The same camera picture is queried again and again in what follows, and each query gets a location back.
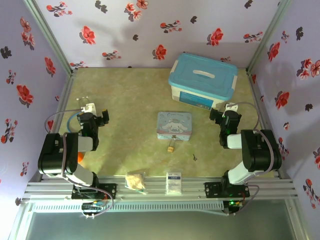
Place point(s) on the white flat packet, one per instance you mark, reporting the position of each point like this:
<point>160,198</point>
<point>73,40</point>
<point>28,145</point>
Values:
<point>174,182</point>

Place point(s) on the aluminium side rail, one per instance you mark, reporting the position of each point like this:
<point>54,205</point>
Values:
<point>255,95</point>
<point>61,105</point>

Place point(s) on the aluminium frame beam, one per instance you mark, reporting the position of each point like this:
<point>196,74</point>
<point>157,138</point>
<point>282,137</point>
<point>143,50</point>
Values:
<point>192,186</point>

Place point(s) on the aluminium corner post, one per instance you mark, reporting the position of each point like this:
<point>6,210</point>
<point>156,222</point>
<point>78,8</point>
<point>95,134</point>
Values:
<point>49,32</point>
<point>270,32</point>

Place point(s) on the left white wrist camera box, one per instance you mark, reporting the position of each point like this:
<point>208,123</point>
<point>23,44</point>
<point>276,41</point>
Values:
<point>88,108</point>

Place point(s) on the blue stethoscope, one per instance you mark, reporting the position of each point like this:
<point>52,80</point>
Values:
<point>68,123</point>

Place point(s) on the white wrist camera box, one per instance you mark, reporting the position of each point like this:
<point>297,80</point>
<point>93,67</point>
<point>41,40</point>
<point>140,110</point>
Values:
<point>88,108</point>
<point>231,107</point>

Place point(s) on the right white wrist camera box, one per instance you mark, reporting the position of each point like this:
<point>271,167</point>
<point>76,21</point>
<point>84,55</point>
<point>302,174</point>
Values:
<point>231,107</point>

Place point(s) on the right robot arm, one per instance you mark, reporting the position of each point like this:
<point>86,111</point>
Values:
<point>260,150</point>

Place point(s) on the storage box with blue lid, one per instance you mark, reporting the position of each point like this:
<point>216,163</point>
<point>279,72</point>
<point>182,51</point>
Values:
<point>200,75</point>

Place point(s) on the clear bag with beige content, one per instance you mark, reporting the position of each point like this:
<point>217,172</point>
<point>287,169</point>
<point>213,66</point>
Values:
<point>135,181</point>

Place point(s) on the small circuit board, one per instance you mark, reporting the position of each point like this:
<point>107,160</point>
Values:
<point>232,203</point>
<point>92,207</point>

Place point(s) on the cartoon dog tin box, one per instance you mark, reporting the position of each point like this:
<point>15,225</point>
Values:
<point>173,125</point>

